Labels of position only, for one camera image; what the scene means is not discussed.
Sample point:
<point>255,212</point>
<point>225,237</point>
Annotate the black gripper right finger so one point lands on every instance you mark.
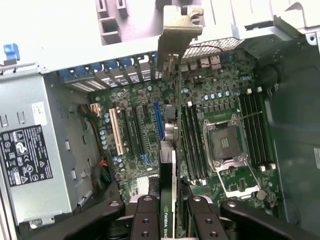
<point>202,222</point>

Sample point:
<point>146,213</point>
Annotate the silver coin battery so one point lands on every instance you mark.
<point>262,194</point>

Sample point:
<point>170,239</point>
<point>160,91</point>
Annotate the white expansion slot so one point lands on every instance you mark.
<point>116,130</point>

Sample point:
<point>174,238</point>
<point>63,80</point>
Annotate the open socket cover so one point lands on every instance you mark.
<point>232,165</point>

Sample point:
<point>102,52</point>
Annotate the green motherboard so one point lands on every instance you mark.
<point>150,130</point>

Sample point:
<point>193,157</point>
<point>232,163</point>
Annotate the blue expansion slot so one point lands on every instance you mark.
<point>158,120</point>

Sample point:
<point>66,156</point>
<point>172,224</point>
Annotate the black expansion slot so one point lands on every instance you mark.
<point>139,130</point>
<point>127,132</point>

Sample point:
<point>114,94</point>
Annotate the silver chipset heatsink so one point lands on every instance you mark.
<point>143,186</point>

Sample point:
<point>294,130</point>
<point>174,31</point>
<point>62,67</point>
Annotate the black open PC case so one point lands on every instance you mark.
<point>295,125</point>

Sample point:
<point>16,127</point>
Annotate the grey parts rack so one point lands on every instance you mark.
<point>111,38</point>

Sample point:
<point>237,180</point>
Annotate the black RAM slot bank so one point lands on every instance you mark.
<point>195,140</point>
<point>255,130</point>

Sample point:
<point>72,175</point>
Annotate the CPU socket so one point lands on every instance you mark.
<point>222,142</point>

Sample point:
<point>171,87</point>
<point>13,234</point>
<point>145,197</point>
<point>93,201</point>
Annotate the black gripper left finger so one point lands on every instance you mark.
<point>146,220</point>

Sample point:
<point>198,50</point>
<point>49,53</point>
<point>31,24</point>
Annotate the blue case latch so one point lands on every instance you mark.
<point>11,51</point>

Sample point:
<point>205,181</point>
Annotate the silver power supply unit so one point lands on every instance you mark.
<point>25,100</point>

